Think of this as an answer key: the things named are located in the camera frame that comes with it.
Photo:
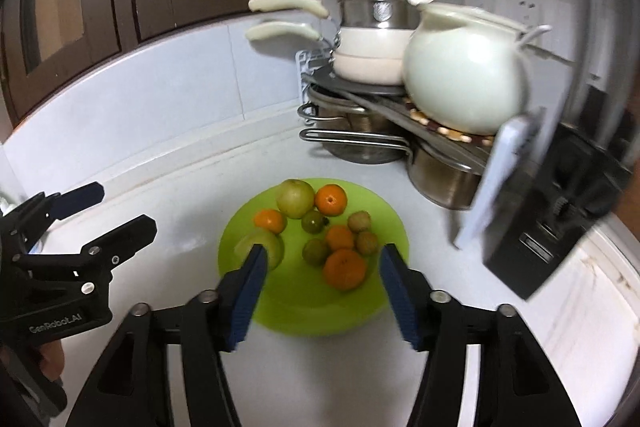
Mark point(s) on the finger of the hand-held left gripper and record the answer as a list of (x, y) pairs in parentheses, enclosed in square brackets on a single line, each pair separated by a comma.
[(130, 232), (77, 197)]

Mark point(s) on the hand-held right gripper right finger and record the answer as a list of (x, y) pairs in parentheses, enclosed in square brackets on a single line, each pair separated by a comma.
[(400, 302)]

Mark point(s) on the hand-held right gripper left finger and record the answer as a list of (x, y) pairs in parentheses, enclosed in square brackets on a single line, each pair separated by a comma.
[(250, 302)]

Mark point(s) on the green plate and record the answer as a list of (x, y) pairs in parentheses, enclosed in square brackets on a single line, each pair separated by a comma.
[(300, 302)]

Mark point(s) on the small orange tangerine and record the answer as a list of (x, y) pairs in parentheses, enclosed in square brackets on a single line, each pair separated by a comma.
[(270, 220)]

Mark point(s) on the person's left hand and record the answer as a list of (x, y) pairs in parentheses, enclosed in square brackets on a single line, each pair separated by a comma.
[(50, 357)]

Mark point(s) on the large orange tangerine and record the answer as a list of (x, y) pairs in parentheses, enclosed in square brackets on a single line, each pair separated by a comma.
[(345, 268)]

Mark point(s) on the pale green fruit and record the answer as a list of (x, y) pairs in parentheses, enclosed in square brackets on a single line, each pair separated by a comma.
[(267, 239)]

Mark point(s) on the small green lime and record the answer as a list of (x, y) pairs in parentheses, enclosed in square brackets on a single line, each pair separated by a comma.
[(313, 221), (316, 252)]

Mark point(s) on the yellow-green guava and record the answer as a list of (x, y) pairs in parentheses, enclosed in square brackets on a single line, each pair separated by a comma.
[(295, 197)]

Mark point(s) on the black box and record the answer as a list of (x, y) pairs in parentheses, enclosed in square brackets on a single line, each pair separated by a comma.
[(530, 247)]

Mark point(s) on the white pot rack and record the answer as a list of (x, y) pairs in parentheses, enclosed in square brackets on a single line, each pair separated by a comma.
[(495, 172)]

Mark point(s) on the wooden bead trivet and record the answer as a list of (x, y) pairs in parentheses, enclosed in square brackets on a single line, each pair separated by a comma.
[(450, 133)]

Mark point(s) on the white round ceramic pot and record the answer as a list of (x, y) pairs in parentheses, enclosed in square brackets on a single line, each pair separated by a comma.
[(462, 77)]

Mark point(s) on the white wall socket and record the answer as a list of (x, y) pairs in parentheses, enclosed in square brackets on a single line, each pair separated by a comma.
[(500, 2)]

